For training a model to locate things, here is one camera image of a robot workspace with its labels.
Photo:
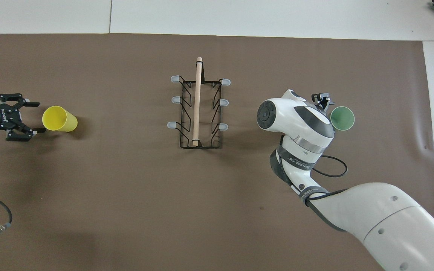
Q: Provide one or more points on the pale green plastic cup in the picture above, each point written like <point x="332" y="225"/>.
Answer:
<point x="343" y="118"/>

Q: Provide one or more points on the yellow plastic cup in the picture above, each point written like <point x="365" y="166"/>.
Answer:
<point x="60" y="118"/>

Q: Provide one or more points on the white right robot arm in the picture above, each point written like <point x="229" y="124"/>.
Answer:
<point x="390" y="226"/>

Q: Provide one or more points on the brown table mat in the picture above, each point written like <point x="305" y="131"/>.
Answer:
<point x="126" y="207"/>

